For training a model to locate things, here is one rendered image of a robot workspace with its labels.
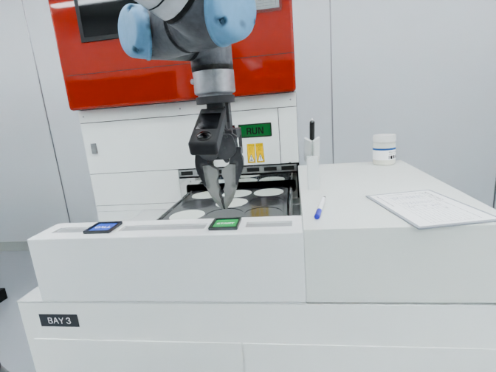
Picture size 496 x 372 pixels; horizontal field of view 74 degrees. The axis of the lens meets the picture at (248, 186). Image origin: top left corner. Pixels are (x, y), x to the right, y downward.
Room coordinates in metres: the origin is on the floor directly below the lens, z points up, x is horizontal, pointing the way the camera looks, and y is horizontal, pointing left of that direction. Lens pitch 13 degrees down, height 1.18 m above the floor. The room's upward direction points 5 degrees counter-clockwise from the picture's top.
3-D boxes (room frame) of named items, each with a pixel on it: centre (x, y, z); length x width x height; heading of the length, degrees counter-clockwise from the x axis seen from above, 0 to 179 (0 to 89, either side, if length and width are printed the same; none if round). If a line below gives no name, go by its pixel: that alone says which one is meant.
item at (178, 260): (0.63, 0.17, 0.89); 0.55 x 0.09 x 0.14; 81
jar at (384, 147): (1.07, -0.45, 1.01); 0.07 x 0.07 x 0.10
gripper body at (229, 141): (0.64, 0.05, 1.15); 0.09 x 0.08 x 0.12; 171
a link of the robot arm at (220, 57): (0.63, 0.05, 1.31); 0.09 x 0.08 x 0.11; 134
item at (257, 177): (1.19, 0.04, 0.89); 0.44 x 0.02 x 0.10; 81
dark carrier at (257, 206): (0.98, 0.06, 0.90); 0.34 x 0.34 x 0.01; 81
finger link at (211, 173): (0.64, 0.06, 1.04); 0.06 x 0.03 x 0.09; 171
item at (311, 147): (0.84, -0.17, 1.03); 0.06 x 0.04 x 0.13; 171
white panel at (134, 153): (1.23, 0.21, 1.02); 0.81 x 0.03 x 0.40; 81
